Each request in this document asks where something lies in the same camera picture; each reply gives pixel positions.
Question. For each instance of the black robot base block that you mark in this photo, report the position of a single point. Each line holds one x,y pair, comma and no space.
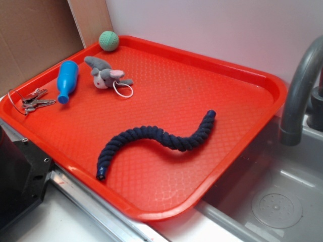
25,171

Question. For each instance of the red plastic tray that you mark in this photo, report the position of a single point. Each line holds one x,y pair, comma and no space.
173,90

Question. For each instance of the grey plush mouse toy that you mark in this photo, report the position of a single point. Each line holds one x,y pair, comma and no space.
105,77

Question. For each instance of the green rubber ball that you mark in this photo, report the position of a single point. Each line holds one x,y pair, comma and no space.
109,41

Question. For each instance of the blue plastic toy bottle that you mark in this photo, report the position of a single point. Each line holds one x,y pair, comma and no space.
67,80

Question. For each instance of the grey plastic toy sink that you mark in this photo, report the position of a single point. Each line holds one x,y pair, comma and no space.
271,192

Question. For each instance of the grey toy faucet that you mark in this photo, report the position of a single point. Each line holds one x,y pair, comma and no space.
304,97

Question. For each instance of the brown cardboard panel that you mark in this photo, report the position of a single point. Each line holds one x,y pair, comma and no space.
35,35

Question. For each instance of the silver keys on wire ring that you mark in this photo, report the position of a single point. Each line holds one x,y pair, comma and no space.
31,102

